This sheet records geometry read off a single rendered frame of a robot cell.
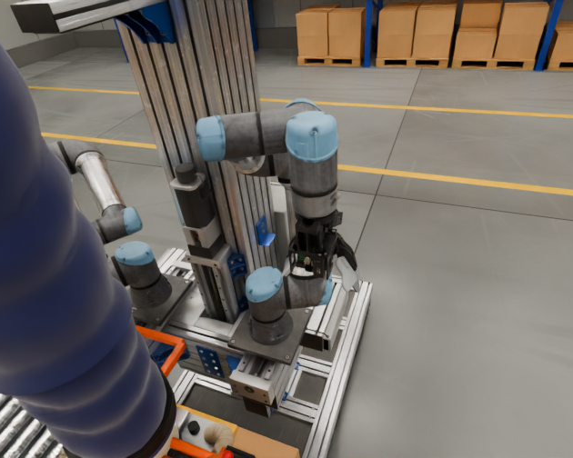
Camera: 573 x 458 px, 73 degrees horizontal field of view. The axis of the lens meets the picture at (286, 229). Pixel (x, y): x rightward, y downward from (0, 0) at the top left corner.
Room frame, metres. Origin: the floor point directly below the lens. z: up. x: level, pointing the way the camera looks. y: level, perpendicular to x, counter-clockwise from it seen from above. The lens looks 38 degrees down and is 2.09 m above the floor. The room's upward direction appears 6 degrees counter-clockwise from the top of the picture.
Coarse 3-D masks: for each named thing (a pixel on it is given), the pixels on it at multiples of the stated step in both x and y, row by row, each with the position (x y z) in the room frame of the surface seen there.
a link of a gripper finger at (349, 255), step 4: (340, 240) 0.53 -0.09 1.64; (340, 244) 0.52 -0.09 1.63; (344, 244) 0.52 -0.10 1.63; (348, 244) 0.53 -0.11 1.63; (340, 248) 0.52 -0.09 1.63; (344, 248) 0.52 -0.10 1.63; (348, 248) 0.52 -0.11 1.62; (340, 252) 0.52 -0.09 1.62; (344, 252) 0.52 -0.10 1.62; (348, 252) 0.51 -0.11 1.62; (352, 252) 0.52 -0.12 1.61; (340, 256) 0.52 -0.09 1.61; (344, 256) 0.52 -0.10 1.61; (348, 256) 0.52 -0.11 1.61; (352, 256) 0.51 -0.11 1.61; (348, 260) 0.51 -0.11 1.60; (352, 260) 0.52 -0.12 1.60; (356, 260) 0.52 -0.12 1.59; (352, 264) 0.51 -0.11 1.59; (356, 264) 0.52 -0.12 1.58; (352, 268) 0.51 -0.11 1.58; (356, 268) 0.51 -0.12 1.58
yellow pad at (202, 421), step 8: (184, 408) 0.55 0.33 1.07; (192, 416) 0.52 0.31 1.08; (200, 416) 0.52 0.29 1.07; (208, 416) 0.52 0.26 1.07; (184, 424) 0.50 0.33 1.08; (192, 424) 0.49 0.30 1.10; (200, 424) 0.50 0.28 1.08; (208, 424) 0.50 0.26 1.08; (232, 424) 0.49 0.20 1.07; (184, 432) 0.49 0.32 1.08; (192, 432) 0.47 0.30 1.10; (200, 432) 0.48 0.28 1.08; (184, 440) 0.46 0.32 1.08; (192, 440) 0.46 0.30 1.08; (200, 440) 0.46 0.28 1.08; (208, 448) 0.44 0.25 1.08
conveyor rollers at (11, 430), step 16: (0, 400) 0.97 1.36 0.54; (16, 400) 0.96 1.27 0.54; (0, 416) 0.89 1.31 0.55; (16, 416) 0.88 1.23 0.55; (16, 432) 0.83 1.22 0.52; (32, 432) 0.81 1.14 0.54; (48, 432) 0.80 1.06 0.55; (0, 448) 0.76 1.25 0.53; (16, 448) 0.75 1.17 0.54; (32, 448) 0.74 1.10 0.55
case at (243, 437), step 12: (240, 432) 0.53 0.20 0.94; (252, 432) 0.53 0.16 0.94; (240, 444) 0.50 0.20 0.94; (252, 444) 0.49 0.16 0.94; (264, 444) 0.49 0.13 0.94; (276, 444) 0.49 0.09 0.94; (192, 456) 0.48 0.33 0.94; (264, 456) 0.46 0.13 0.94; (276, 456) 0.45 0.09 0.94; (288, 456) 0.45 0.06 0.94
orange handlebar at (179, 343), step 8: (136, 328) 0.75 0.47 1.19; (144, 328) 0.75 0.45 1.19; (144, 336) 0.73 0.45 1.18; (152, 336) 0.72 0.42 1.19; (160, 336) 0.71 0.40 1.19; (168, 336) 0.71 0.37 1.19; (176, 344) 0.68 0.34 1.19; (184, 344) 0.67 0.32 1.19; (176, 352) 0.65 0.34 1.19; (168, 360) 0.63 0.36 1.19; (176, 360) 0.63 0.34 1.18; (168, 368) 0.60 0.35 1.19; (176, 440) 0.41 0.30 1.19; (176, 448) 0.40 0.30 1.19; (184, 448) 0.39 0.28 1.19; (192, 448) 0.39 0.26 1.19; (200, 448) 0.39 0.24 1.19; (200, 456) 0.37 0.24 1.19
